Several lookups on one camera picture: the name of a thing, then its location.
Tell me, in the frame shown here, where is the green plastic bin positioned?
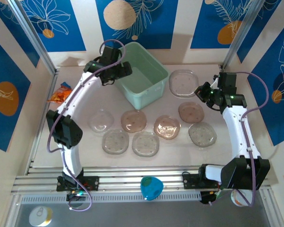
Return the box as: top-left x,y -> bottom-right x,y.
115,42 -> 170,111

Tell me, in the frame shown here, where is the large clear glass plate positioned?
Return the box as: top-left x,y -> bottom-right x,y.
168,69 -> 199,99

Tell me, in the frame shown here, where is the peach glass plate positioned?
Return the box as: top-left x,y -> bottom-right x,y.
152,115 -> 182,140

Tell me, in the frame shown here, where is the brown plate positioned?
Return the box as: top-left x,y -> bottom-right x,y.
120,109 -> 147,133

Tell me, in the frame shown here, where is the grey glass plate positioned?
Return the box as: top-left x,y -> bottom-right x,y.
188,122 -> 217,148
101,129 -> 130,155

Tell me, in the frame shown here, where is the orange snack bag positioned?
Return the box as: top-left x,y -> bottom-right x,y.
46,81 -> 73,105

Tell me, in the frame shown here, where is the controller circuit board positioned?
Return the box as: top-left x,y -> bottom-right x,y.
200,189 -> 228,205
66,190 -> 86,202

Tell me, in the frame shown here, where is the white orange pull-tab can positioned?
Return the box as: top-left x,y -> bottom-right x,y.
231,189 -> 254,208

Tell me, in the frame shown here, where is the blue plastic cup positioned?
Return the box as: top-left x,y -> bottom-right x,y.
140,176 -> 164,201

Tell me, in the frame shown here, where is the white yellow pull-tab can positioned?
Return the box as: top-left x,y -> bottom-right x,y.
28,205 -> 54,227

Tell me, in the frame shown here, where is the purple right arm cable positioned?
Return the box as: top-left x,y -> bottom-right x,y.
208,71 -> 269,208

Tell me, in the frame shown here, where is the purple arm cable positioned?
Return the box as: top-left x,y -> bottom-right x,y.
208,71 -> 269,208
46,39 -> 127,211

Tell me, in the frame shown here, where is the aluminium frame post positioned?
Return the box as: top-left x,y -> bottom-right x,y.
221,0 -> 267,71
7,0 -> 60,76

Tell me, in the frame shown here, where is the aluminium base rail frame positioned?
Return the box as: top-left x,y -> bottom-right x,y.
10,165 -> 273,197

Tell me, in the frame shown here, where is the grey slotted cable duct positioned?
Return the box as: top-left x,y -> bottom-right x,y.
20,191 -> 202,204

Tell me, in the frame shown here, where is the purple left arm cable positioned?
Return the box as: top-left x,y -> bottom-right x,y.
46,39 -> 127,211

